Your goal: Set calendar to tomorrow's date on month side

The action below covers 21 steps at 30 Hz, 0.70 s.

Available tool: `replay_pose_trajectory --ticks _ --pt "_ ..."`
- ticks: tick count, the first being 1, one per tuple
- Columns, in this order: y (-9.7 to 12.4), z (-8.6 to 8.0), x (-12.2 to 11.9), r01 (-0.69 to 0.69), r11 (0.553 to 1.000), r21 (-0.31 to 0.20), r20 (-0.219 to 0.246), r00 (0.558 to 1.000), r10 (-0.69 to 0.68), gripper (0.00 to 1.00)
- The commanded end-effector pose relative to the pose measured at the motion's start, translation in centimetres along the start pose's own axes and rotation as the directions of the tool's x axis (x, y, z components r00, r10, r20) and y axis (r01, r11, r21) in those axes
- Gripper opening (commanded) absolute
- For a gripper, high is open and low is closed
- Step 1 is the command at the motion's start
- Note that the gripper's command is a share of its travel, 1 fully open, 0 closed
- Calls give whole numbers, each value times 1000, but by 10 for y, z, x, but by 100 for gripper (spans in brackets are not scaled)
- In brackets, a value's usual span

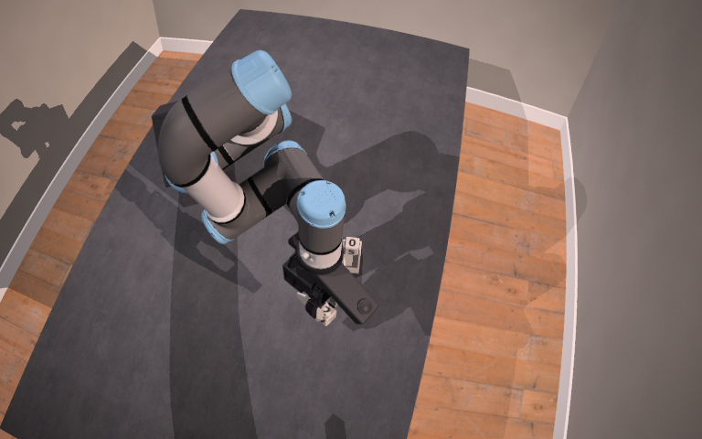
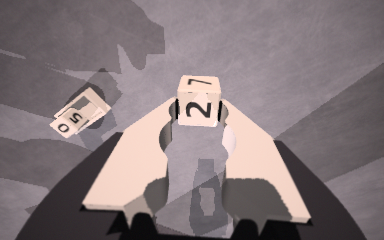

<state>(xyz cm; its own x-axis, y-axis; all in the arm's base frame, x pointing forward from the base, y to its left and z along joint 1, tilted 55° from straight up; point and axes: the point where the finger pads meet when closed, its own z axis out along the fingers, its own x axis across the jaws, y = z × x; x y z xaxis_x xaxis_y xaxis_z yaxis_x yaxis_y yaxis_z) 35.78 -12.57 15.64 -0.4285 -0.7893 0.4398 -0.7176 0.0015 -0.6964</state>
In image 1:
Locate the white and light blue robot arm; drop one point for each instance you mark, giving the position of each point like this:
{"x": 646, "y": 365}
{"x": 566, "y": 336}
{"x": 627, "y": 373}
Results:
{"x": 230, "y": 107}

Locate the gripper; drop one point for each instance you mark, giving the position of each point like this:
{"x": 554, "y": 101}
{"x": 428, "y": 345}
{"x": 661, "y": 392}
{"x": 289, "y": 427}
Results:
{"x": 294, "y": 274}

